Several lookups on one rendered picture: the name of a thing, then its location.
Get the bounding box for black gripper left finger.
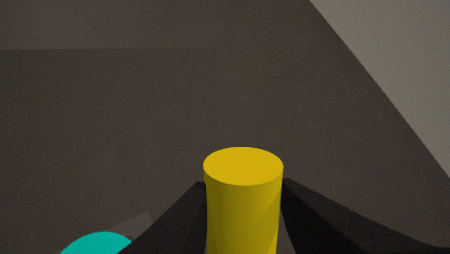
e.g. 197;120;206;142
117;182;207;254

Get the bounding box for cyan circle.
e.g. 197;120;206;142
60;232;132;254

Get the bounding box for yellow cylinder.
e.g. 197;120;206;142
203;147;284;254

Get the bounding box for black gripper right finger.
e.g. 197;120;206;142
280;178;450;254

